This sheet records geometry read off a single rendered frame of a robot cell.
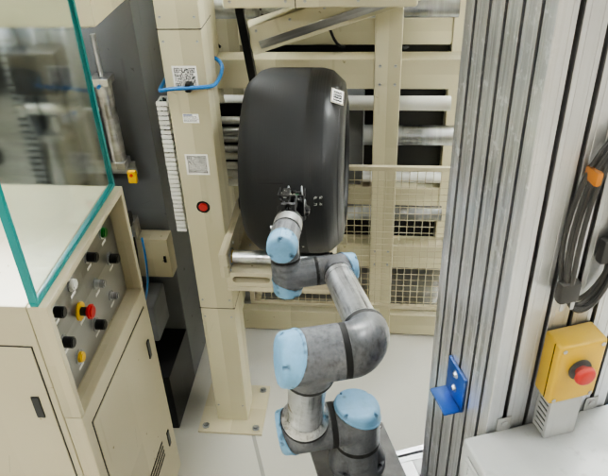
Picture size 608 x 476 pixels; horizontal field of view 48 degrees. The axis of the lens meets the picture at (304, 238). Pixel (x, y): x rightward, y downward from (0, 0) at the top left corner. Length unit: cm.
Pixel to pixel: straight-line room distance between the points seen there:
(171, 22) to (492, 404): 136
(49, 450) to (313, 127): 114
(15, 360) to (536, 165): 130
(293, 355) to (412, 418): 169
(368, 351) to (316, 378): 11
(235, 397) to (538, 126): 213
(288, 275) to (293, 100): 57
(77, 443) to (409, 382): 162
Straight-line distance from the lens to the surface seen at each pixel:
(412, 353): 327
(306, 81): 210
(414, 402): 306
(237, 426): 297
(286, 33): 244
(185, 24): 207
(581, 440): 140
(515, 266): 111
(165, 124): 222
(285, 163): 198
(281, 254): 166
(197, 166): 225
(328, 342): 136
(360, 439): 178
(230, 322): 261
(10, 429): 203
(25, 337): 176
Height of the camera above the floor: 226
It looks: 34 degrees down
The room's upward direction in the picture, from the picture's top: 2 degrees counter-clockwise
